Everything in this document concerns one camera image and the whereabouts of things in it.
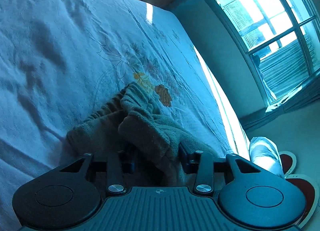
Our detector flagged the grey-green fleece pants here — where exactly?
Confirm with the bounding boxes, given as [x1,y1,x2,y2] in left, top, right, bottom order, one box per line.
[67,82,218,186]

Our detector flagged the large bedroom window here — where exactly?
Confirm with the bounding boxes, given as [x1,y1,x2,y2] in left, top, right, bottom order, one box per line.
[203,0,320,131]

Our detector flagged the white pillow on floor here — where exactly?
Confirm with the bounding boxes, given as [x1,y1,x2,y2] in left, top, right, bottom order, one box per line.
[249,137,284,178]

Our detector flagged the red heart-shaped floor mat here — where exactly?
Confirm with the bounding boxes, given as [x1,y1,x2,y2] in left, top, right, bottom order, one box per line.
[279,151,319,229]

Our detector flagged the light blue floral bedsheet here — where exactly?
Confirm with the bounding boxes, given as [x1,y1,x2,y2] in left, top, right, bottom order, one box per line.
[1,0,249,230]

